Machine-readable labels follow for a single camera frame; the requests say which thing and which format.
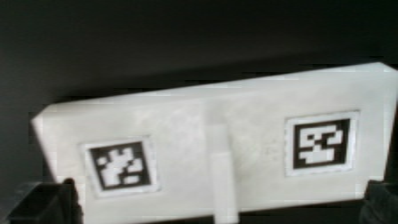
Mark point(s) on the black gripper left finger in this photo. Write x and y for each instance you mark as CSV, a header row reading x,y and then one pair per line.
x,y
49,206

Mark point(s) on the white cabinet door panel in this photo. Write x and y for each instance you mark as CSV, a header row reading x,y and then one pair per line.
x,y
225,148

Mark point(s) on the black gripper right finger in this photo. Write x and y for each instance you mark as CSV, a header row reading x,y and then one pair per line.
x,y
379,211

